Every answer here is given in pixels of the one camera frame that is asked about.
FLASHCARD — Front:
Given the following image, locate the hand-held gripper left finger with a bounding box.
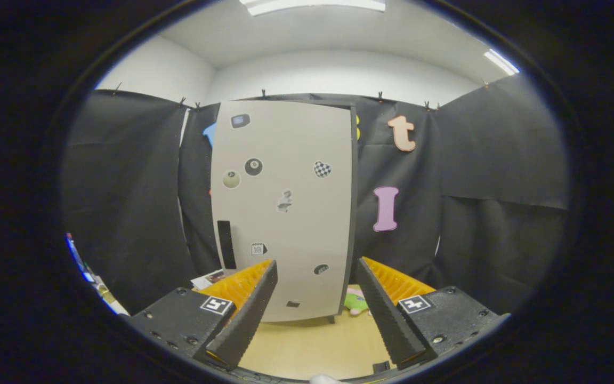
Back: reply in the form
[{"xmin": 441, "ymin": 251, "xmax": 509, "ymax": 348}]
[{"xmin": 126, "ymin": 260, "xmax": 278, "ymax": 371}]

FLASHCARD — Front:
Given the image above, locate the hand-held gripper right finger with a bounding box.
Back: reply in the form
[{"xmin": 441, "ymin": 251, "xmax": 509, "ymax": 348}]
[{"xmin": 357, "ymin": 257, "xmax": 511, "ymax": 371}]

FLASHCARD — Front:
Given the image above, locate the beige shoe cabinet door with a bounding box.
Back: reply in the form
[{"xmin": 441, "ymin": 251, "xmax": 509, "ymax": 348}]
[{"xmin": 209, "ymin": 100, "xmax": 354, "ymax": 324}]

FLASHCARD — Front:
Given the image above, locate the pink and green plush toy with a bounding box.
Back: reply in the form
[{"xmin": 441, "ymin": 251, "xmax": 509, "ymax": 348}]
[{"xmin": 344, "ymin": 287, "xmax": 370, "ymax": 317}]

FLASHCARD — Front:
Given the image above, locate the printed booklet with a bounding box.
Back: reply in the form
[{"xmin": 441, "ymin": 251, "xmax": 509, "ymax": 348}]
[{"xmin": 190, "ymin": 269, "xmax": 228, "ymax": 291}]

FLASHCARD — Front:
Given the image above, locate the white object with gold part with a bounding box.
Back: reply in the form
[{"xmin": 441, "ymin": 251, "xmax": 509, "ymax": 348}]
[{"xmin": 91, "ymin": 276, "xmax": 129, "ymax": 316}]

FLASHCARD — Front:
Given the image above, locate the black backdrop cloth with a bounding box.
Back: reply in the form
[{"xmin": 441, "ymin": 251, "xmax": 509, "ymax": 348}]
[{"xmin": 62, "ymin": 72, "xmax": 571, "ymax": 316}]

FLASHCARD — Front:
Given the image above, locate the row of black cloth clips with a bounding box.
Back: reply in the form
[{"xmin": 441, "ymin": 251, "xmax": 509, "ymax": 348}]
[{"xmin": 114, "ymin": 77, "xmax": 492, "ymax": 113}]

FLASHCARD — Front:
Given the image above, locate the small ceiling light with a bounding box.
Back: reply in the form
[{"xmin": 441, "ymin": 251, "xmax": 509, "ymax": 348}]
[{"xmin": 483, "ymin": 49, "xmax": 521, "ymax": 77}]

